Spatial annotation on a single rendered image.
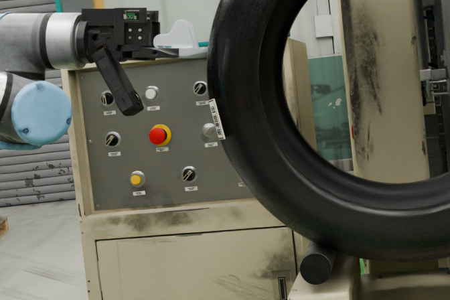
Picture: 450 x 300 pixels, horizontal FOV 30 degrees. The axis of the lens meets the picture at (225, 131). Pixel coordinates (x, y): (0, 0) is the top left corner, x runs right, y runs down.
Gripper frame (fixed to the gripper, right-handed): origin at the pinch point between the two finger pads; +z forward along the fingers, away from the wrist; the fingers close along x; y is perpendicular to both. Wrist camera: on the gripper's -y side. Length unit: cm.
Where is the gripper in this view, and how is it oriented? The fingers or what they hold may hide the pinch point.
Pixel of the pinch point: (205, 55)
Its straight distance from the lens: 131.6
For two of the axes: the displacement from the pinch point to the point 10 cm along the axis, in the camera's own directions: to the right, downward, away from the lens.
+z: 9.8, 0.2, -1.9
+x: 1.9, -0.7, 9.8
